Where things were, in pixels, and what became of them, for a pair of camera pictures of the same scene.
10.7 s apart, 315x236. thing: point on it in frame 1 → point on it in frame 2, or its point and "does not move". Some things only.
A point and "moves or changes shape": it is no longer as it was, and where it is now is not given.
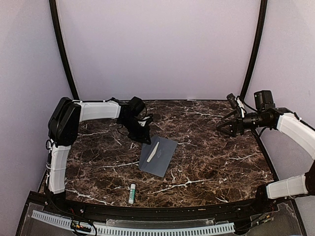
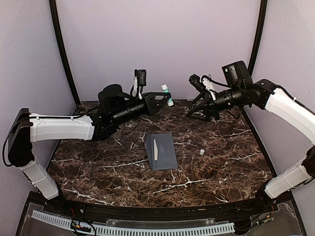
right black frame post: x=258 y=39 does not move
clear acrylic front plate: x=159 y=222 does not move
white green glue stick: x=132 y=193 → x=165 y=89
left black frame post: x=52 y=6 does not move
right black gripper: x=238 y=122 → x=208 y=111
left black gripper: x=142 y=137 → x=152 y=106
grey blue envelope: x=155 y=158 moves or changes shape
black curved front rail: x=225 y=209 does not move
